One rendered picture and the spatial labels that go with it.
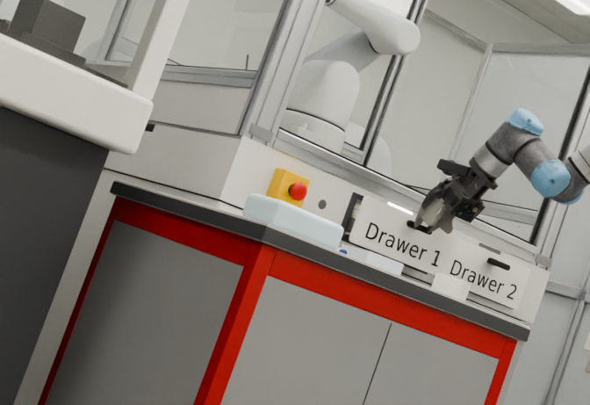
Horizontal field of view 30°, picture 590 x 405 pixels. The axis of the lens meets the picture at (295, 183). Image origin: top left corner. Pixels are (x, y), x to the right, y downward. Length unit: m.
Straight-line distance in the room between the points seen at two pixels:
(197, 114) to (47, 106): 0.72
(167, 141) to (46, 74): 0.79
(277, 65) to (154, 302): 0.69
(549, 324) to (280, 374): 2.76
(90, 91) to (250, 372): 0.55
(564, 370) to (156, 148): 2.19
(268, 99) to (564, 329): 2.29
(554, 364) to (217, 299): 2.75
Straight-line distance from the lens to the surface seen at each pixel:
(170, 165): 2.57
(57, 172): 1.98
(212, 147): 2.43
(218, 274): 1.78
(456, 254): 2.72
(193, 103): 2.59
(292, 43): 2.40
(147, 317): 1.94
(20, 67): 1.87
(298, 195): 2.35
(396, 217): 2.53
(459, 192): 2.43
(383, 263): 2.20
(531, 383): 4.44
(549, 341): 4.43
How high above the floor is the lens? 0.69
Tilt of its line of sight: 5 degrees up
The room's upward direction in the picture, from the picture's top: 20 degrees clockwise
